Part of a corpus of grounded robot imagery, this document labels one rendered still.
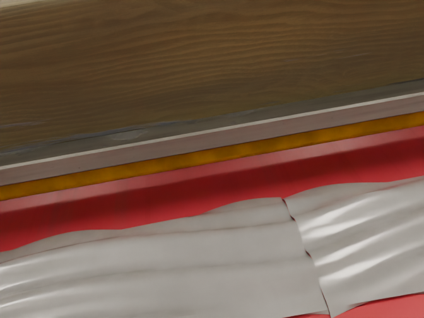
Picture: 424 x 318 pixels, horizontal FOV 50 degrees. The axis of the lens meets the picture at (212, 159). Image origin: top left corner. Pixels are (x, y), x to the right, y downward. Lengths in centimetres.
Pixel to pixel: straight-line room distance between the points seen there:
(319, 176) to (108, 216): 11
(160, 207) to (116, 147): 4
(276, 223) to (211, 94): 7
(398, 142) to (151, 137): 14
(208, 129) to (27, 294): 10
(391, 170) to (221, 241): 10
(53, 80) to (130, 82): 3
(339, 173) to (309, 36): 7
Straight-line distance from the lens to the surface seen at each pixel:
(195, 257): 19
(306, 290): 18
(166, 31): 20
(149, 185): 25
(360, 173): 24
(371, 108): 22
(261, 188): 23
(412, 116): 27
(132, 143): 21
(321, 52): 22
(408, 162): 25
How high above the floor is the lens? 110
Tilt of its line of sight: 33 degrees down
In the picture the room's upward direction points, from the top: 9 degrees counter-clockwise
